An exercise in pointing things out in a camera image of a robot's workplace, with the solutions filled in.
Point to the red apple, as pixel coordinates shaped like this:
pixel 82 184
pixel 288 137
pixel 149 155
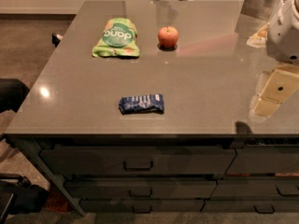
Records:
pixel 168 36

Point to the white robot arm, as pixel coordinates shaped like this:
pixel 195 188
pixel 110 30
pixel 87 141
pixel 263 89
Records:
pixel 282 42

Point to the blue snack bar wrapper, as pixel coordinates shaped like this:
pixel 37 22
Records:
pixel 142 104

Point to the green snack bag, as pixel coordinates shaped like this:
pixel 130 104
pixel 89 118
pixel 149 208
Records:
pixel 117 40

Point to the bottom left drawer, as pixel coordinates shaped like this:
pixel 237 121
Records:
pixel 142 206

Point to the drawer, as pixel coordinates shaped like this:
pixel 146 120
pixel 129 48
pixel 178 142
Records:
pixel 138 161
pixel 260 207
pixel 265 161
pixel 142 206
pixel 137 189
pixel 256 190

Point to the middle left drawer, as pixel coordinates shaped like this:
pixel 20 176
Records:
pixel 137 189

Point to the top left drawer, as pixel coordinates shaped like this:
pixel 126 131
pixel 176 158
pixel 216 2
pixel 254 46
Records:
pixel 138 161

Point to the top right drawer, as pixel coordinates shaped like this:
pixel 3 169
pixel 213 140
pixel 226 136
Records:
pixel 265 161

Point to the small black white object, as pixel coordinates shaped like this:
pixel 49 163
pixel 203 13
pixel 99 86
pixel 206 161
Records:
pixel 56 39

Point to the red object on floor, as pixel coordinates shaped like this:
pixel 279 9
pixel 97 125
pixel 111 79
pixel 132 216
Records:
pixel 57 203

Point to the black chair at left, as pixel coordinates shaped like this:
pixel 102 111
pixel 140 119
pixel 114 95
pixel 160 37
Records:
pixel 12 94

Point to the bottom right drawer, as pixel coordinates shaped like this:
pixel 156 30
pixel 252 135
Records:
pixel 260 207

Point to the black object on floor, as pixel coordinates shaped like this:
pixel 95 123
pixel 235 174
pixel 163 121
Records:
pixel 19 195

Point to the middle right drawer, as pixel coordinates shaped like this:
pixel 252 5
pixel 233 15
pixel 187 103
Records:
pixel 256 190

